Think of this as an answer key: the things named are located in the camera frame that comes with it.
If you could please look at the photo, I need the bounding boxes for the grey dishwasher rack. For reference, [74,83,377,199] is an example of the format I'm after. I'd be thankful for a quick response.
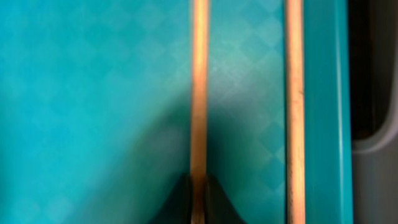
[348,0,397,223]

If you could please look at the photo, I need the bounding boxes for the teal serving tray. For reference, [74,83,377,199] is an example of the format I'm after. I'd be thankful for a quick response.
[0,0,354,224]

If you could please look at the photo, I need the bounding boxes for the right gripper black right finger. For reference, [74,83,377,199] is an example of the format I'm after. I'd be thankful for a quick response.
[203,175,245,224]

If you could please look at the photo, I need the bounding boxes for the wooden chopstick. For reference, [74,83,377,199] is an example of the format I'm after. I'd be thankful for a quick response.
[285,0,306,224]
[190,0,210,224]

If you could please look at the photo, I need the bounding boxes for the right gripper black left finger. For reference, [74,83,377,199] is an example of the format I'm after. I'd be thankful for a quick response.
[149,174,192,224]

